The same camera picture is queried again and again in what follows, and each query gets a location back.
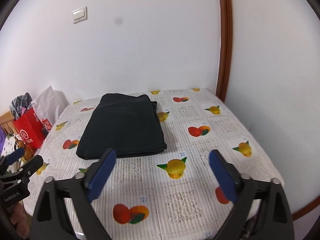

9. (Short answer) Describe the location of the white plastic bag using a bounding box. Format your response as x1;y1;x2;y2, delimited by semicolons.
31;85;70;125

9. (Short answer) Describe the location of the wooden furniture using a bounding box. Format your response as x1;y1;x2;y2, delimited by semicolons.
0;112;15;133

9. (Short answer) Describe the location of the brown wooden baseboard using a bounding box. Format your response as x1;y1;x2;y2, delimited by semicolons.
291;204;320;222

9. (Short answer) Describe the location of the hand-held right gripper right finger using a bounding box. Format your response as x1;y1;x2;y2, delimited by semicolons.
209;149;295;240

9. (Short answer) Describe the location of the fruit print tablecloth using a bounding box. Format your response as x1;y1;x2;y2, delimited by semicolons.
24;88;285;240

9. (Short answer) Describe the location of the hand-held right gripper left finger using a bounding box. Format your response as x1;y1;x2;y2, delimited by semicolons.
30;148;118;240

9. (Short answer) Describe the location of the person's left hand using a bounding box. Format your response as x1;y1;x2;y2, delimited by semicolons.
9;202;30;235

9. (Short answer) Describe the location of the black garment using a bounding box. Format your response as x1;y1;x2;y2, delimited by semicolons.
76;93;167;160

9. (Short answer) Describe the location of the white wall switch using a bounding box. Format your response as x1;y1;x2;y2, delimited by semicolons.
72;6;88;24

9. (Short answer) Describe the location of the red paper shopping bag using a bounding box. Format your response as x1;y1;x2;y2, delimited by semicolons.
12;108;53;149

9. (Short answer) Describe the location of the brown wooden door frame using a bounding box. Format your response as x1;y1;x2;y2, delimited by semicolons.
215;0;233;102

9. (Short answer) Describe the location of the dark plaid cloth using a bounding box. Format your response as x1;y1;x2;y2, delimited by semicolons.
9;92;33;120

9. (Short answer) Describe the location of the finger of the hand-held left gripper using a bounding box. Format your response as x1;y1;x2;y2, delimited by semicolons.
0;147;25;174
10;154;44;180

